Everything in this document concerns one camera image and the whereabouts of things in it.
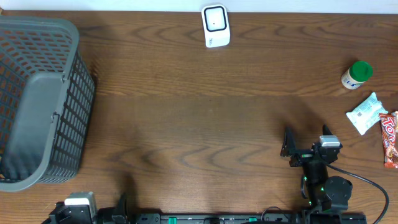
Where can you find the orange tissue pack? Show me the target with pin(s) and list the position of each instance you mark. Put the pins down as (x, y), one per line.
(395, 114)

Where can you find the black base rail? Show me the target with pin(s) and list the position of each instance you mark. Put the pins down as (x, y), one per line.
(271, 217)

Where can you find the green lid white jar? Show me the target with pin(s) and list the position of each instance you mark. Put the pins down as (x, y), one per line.
(357, 75)

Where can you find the grey plastic shopping basket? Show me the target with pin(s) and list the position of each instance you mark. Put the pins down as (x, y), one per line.
(47, 96)

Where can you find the white barcode scanner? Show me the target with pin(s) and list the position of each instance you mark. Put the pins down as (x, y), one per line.
(216, 26)

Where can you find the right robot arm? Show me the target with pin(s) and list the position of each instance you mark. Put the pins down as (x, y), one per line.
(328, 195)

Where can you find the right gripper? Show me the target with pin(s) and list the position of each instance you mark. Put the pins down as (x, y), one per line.
(289, 148)

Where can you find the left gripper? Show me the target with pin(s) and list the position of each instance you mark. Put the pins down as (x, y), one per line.
(120, 216)

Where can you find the teal wet wipes pack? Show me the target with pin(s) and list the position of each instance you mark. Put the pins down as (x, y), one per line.
(365, 115)

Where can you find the orange chocolate bar wrapper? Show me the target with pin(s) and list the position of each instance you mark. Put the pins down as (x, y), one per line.
(388, 128)

